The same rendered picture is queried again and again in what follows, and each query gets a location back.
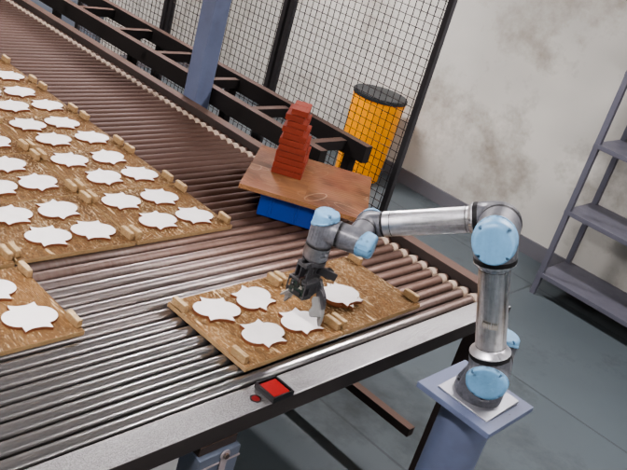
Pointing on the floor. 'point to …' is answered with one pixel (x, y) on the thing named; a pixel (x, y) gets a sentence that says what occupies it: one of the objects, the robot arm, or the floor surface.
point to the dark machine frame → (334, 137)
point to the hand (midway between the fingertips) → (302, 313)
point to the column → (460, 426)
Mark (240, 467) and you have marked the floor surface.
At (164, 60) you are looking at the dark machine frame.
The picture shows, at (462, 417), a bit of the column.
